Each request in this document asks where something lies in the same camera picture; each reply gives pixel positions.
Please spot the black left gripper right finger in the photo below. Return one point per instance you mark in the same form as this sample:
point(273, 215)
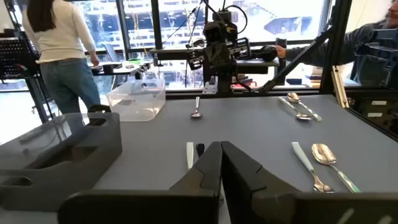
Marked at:
point(264, 205)

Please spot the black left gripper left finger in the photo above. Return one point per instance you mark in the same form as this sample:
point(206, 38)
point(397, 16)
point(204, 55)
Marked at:
point(186, 205)

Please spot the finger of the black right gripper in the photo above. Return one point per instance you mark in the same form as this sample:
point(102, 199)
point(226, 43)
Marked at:
point(212, 59)
point(225, 59)

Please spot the shiny metal spoon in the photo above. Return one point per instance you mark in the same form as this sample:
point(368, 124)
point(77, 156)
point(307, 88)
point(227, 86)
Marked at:
point(196, 114)

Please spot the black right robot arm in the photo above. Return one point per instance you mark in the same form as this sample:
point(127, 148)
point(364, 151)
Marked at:
point(224, 82)

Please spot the black cylindrical object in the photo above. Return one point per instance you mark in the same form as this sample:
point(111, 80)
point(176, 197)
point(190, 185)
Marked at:
point(267, 53)

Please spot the green bowl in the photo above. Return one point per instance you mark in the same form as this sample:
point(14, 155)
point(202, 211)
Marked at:
point(134, 61)

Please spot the dark office desk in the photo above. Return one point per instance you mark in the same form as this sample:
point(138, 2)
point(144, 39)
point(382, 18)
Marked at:
point(124, 70)

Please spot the clear plastic bin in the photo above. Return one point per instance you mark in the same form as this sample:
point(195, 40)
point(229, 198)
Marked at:
point(136, 109)

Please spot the black cup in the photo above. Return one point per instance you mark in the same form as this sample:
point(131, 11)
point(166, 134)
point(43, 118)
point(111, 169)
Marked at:
point(108, 69)

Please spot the wooden slats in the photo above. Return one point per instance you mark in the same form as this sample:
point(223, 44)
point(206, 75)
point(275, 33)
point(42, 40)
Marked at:
point(339, 87)

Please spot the black plastic bin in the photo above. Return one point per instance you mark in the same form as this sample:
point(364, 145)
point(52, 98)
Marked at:
point(93, 149)

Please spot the person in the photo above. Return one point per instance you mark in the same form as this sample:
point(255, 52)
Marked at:
point(62, 37)
point(367, 43)

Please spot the white label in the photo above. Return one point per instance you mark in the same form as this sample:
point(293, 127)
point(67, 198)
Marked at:
point(379, 102)
point(374, 114)

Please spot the black perforated rack stand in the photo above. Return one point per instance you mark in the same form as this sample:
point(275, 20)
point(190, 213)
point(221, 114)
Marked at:
point(15, 56)

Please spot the silver metal bracket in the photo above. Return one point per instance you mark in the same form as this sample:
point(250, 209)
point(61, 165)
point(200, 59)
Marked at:
point(210, 87)

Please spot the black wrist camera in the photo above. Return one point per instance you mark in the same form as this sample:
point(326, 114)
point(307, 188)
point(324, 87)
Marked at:
point(216, 31)

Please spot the black metal frame beam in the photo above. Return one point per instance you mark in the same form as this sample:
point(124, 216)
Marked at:
point(168, 53)

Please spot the black diagonal frame brace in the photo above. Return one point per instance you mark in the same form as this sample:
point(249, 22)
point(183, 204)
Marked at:
point(295, 60)

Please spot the black vertical frame post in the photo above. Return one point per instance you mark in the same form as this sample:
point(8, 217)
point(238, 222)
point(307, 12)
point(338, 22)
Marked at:
point(335, 46)

